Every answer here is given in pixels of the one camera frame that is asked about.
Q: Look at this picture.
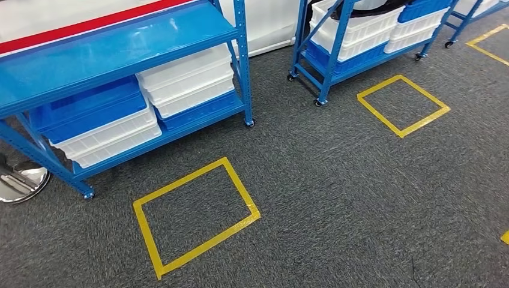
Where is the blue wheeled shelf cart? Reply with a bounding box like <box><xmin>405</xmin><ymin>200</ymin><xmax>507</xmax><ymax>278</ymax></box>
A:
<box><xmin>444</xmin><ymin>0</ymin><xmax>509</xmax><ymax>49</ymax></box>
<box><xmin>287</xmin><ymin>0</ymin><xmax>458</xmax><ymax>108</ymax></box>

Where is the black curved plastic part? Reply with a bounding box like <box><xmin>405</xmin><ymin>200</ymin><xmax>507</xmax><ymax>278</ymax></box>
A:
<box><xmin>329</xmin><ymin>0</ymin><xmax>417</xmax><ymax>22</ymax></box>

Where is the blue metal shelf rack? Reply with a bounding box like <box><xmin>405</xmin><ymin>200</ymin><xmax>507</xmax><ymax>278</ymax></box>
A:
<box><xmin>0</xmin><ymin>0</ymin><xmax>256</xmax><ymax>200</ymax></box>

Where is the blue plastic bin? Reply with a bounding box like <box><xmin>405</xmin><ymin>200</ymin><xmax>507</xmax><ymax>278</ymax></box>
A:
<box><xmin>305</xmin><ymin>40</ymin><xmax>388</xmax><ymax>77</ymax></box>
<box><xmin>29</xmin><ymin>75</ymin><xmax>148</xmax><ymax>145</ymax></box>
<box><xmin>397</xmin><ymin>0</ymin><xmax>453</xmax><ymax>24</ymax></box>
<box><xmin>155</xmin><ymin>90</ymin><xmax>244</xmax><ymax>132</ymax></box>

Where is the white plastic bin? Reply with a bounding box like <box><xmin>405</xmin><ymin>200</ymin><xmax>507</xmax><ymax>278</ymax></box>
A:
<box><xmin>309</xmin><ymin>22</ymin><xmax>393</xmax><ymax>62</ymax></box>
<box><xmin>384</xmin><ymin>24</ymin><xmax>439</xmax><ymax>55</ymax></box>
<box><xmin>136</xmin><ymin>43</ymin><xmax>233</xmax><ymax>91</ymax></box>
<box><xmin>49</xmin><ymin>104</ymin><xmax>158</xmax><ymax>160</ymax></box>
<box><xmin>152</xmin><ymin>85</ymin><xmax>235</xmax><ymax>119</ymax></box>
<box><xmin>145</xmin><ymin>70</ymin><xmax>235</xmax><ymax>106</ymax></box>
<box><xmin>310</xmin><ymin>0</ymin><xmax>406</xmax><ymax>45</ymax></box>
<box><xmin>71</xmin><ymin>125</ymin><xmax>163</xmax><ymax>169</ymax></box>
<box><xmin>390</xmin><ymin>7</ymin><xmax>450</xmax><ymax>41</ymax></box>

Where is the white car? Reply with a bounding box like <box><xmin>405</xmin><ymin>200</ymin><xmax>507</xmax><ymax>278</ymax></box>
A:
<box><xmin>0</xmin><ymin>0</ymin><xmax>399</xmax><ymax>58</ymax></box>

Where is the yellow floor tape square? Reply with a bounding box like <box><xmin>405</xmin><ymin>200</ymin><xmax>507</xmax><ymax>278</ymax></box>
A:
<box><xmin>133</xmin><ymin>157</ymin><xmax>262</xmax><ymax>281</ymax></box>
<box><xmin>357</xmin><ymin>74</ymin><xmax>452</xmax><ymax>139</ymax></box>

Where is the red barrier belt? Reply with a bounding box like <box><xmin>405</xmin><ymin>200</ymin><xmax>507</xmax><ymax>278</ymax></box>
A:
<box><xmin>0</xmin><ymin>0</ymin><xmax>196</xmax><ymax>56</ymax></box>

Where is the chrome stanchion post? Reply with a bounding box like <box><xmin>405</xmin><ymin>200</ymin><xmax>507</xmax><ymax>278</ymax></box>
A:
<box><xmin>0</xmin><ymin>152</ymin><xmax>51</xmax><ymax>205</ymax></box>

